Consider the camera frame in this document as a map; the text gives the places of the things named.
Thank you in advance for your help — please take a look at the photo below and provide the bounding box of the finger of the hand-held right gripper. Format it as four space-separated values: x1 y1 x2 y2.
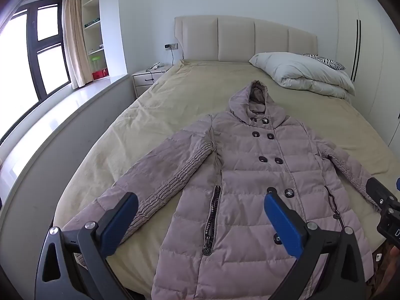
365 177 392 209

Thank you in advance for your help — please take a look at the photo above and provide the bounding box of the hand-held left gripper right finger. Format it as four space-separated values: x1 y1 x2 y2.
263 191 368 300

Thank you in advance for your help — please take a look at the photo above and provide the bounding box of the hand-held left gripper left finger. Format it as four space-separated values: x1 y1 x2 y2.
35 191 147 300

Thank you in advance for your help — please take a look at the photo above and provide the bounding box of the mauve hooded puffer coat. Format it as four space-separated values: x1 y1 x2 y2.
61 80 383 300

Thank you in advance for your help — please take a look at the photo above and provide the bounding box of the white window ledge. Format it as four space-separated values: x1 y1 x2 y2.
0 74 136 300

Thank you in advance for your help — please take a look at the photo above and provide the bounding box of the cream wardrobe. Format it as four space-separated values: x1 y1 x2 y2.
336 0 400 151

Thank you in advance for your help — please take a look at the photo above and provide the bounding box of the bed with beige sheet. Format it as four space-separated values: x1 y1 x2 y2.
53 58 400 300

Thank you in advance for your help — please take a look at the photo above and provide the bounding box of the zebra print pillow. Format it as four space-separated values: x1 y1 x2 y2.
298 53 346 71

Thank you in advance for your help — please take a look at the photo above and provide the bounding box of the folded white duvet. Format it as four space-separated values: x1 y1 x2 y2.
249 52 356 103

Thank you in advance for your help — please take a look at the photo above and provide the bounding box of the white nightstand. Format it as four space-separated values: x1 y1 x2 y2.
132 64 173 98

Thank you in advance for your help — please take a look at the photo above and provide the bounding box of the beige curtain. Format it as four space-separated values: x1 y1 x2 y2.
62 0 94 90

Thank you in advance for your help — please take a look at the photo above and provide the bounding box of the white built-in shelf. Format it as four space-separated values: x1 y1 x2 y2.
81 0 110 83

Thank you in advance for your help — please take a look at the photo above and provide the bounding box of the black framed window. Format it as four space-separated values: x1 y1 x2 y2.
0 0 72 144

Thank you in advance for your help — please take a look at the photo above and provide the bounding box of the cream padded headboard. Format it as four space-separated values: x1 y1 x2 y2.
174 15 319 63

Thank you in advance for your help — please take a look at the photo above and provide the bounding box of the black charger cable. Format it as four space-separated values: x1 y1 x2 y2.
145 47 176 82

